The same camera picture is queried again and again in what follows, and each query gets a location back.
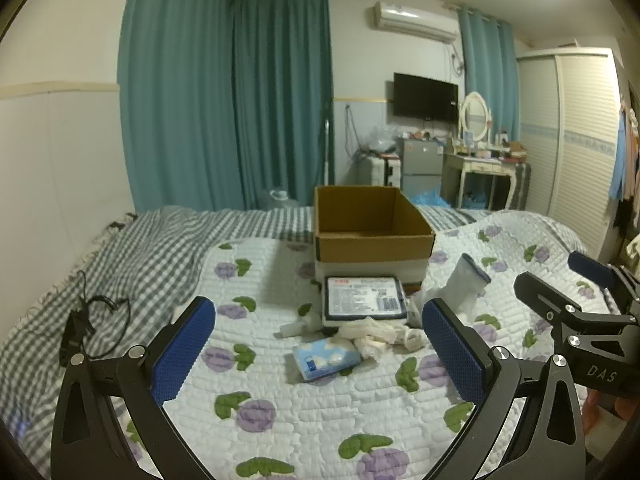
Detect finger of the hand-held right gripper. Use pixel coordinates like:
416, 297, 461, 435
568, 251, 640, 306
513, 271, 635, 334

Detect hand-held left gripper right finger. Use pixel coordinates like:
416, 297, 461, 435
421, 298, 587, 480

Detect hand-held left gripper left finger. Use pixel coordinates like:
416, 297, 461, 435
50, 296, 217, 480

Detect white sock with grey cuff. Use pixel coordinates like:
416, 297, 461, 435
422, 253, 492, 323

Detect black package with label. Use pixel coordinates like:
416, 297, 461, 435
321, 274, 408, 333

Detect small white sock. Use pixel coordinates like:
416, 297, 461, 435
278, 305, 323, 339

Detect blue tissue packet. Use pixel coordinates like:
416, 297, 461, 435
292, 337, 362, 384

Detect brown cardboard box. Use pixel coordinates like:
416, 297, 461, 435
313, 185, 437, 286

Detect hanging clothes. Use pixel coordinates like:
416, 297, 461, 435
606, 94, 640, 203

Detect white wardrobe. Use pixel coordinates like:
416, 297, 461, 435
516, 47, 622, 256

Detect white floral quilt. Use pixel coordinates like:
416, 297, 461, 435
117, 208, 623, 480

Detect white dressing table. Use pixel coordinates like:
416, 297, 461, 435
442, 151, 519, 209

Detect blue plastic bag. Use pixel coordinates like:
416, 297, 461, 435
411, 184, 454, 207

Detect grey mini fridge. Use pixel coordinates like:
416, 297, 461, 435
397, 138, 446, 202

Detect clear water jug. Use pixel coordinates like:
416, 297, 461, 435
262, 187, 302, 210

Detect white oval mirror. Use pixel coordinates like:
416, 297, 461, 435
458, 91, 494, 144

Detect white suitcase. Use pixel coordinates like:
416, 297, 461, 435
366, 155, 404, 187

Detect narrow teal curtain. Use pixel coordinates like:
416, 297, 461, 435
457, 5, 522, 143

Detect clear plastic bag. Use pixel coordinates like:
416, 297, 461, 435
366, 126, 402, 154

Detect white standing pole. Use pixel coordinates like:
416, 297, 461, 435
320, 102, 334, 187

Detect wide teal curtain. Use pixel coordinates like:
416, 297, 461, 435
119, 0, 238, 212

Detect teal corner curtain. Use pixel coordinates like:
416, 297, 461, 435
231, 0, 334, 209

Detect white air conditioner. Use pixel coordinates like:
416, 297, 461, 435
370, 1, 459, 44

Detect black charger cable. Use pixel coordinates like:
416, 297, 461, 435
58, 269, 132, 367

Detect black wall television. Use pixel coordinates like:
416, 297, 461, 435
393, 72, 459, 124

